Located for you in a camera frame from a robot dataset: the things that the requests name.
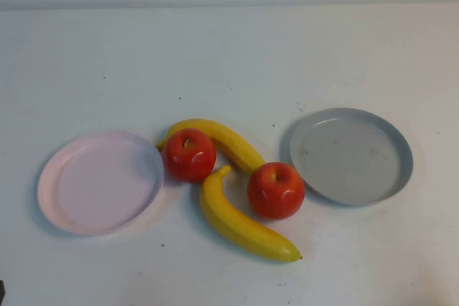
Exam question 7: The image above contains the green-tipped yellow banana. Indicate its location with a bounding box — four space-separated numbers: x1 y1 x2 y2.
155 118 266 175

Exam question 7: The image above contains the red plastic apple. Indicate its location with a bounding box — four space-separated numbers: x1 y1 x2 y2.
247 161 306 220
163 128 217 183

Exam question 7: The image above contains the yellow plastic banana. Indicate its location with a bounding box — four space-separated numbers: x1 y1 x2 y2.
199 165 303 264

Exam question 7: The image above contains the grey round plate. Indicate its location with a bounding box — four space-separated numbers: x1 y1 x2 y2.
278 107 415 207

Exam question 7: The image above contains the pink round plate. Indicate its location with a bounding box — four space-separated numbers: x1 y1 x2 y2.
37 130 165 237

